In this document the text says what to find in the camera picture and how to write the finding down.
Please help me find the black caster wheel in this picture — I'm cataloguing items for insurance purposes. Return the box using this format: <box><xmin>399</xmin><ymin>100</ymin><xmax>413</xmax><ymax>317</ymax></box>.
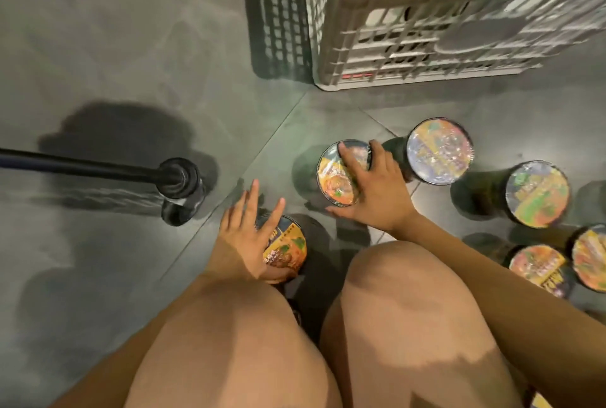
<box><xmin>156</xmin><ymin>157</ymin><xmax>207</xmax><ymax>228</ymax></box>

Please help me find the person's left leg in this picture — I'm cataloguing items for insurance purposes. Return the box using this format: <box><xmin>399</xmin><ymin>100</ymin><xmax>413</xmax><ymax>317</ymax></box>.
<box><xmin>124</xmin><ymin>275</ymin><xmax>342</xmax><ymax>408</ymax></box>

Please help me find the person's right leg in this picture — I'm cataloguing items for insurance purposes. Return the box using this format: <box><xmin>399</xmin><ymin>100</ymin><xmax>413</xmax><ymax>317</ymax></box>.
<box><xmin>319</xmin><ymin>240</ymin><xmax>525</xmax><ymax>408</ymax></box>

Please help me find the white plastic lattice crate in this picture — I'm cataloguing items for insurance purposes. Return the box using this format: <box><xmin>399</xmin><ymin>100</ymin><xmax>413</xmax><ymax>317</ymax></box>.
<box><xmin>301</xmin><ymin>0</ymin><xmax>606</xmax><ymax>92</ymax></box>

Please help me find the orange lidded noodle cup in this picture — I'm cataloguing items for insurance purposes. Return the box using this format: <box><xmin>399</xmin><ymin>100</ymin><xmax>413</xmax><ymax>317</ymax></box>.
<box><xmin>256</xmin><ymin>214</ymin><xmax>308</xmax><ymax>281</ymax></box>
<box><xmin>316</xmin><ymin>139</ymin><xmax>373</xmax><ymax>208</ymax></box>

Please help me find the black metal bar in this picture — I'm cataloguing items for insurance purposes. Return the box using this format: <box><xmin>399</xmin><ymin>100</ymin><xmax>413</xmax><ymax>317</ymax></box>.
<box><xmin>0</xmin><ymin>147</ymin><xmax>172</xmax><ymax>185</ymax></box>

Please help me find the person's right forearm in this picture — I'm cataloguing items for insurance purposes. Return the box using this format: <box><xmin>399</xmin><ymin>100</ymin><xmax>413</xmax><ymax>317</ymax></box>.
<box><xmin>392</xmin><ymin>212</ymin><xmax>606</xmax><ymax>408</ymax></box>

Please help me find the person's left hand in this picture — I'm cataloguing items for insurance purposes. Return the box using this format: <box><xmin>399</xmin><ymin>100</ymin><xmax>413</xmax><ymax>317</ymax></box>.
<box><xmin>204</xmin><ymin>180</ymin><xmax>297</xmax><ymax>283</ymax></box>

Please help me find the group of instant noodle cups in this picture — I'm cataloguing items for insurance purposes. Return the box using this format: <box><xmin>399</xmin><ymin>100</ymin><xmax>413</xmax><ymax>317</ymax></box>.
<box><xmin>406</xmin><ymin>117</ymin><xmax>606</xmax><ymax>299</ymax></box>

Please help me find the person's right hand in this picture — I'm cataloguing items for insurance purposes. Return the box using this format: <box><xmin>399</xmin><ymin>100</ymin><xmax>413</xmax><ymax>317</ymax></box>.
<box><xmin>326</xmin><ymin>139</ymin><xmax>420</xmax><ymax>236</ymax></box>

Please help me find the person's leg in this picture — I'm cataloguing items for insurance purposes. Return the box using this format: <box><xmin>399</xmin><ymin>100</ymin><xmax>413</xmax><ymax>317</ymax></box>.
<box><xmin>319</xmin><ymin>240</ymin><xmax>525</xmax><ymax>408</ymax></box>
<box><xmin>124</xmin><ymin>275</ymin><xmax>342</xmax><ymax>408</ymax></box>

